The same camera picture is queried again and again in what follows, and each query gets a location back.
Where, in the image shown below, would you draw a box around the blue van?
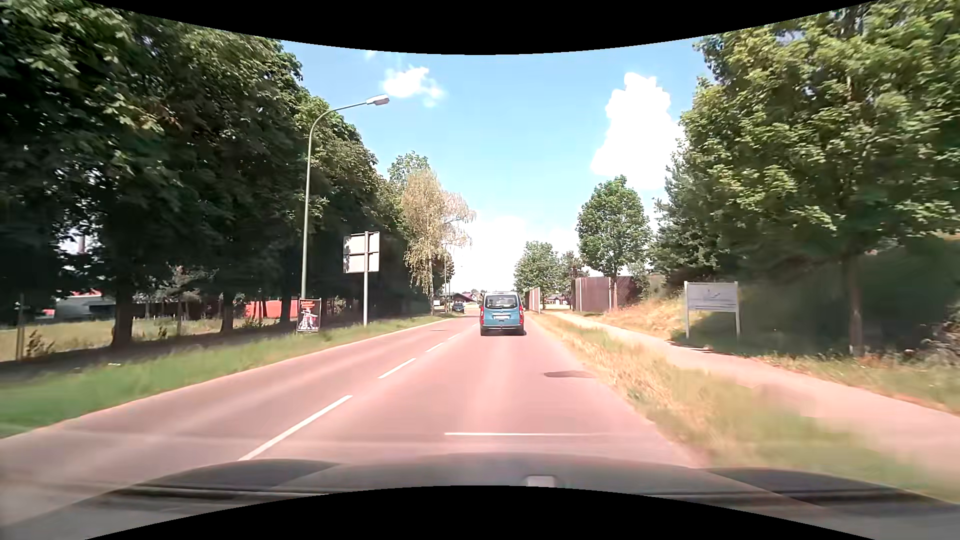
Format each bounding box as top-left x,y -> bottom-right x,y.
479,291 -> 526,336

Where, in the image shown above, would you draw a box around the pale bare tree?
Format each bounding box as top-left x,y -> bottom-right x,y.
399,168 -> 477,310

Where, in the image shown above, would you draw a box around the grey asphalt road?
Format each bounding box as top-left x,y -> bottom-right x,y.
0,310 -> 699,526

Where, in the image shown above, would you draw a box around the brown noise barrier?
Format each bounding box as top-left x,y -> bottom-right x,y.
527,275 -> 640,314

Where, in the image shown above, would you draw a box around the round green tree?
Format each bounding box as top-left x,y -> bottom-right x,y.
575,175 -> 652,310

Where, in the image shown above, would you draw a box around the car's own bonnet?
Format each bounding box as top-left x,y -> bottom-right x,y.
72,453 -> 960,508

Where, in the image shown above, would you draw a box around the red building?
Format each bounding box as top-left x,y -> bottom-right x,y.
243,298 -> 301,321

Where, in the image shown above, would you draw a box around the white information board on posts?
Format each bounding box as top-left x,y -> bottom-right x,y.
683,280 -> 741,340

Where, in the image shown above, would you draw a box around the dry grass verge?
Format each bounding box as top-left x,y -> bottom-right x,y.
529,312 -> 960,502

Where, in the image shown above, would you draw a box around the road markings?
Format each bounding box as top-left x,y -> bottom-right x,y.
238,330 -> 601,462

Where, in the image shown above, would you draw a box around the paved side path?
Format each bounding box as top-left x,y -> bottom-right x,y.
546,310 -> 960,466

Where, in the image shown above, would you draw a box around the row of trees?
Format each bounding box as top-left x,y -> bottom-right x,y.
0,0 -> 421,350

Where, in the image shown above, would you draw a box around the large green tree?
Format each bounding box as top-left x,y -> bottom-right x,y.
651,0 -> 960,357

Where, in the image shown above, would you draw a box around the grass bank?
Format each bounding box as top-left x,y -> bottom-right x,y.
600,292 -> 960,415

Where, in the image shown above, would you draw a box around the grass field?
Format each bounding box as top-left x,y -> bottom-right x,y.
0,316 -> 286,363

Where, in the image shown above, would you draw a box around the white road sign on post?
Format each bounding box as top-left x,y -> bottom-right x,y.
342,231 -> 381,328

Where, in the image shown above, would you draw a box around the grey lamp post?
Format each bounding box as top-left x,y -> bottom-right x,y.
300,95 -> 391,325

